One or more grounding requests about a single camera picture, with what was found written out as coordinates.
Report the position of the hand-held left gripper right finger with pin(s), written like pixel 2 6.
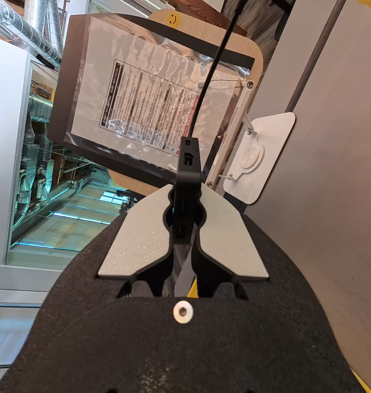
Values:
pixel 228 245

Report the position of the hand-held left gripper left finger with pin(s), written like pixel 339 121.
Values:
pixel 139 242

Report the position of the dark multiport hub adapter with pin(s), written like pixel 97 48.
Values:
pixel 188 184

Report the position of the glass partition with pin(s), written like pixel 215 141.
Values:
pixel 65 221

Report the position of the white sign stand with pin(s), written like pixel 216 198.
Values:
pixel 274 138

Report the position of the instruction sheet in clear sleeve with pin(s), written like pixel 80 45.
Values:
pixel 127 92

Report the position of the grey metal rod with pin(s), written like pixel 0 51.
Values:
pixel 316 55

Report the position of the yellow smiley sticker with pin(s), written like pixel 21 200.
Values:
pixel 173 19

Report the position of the silver ventilation duct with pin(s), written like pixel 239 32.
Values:
pixel 19 29
pixel 55 21

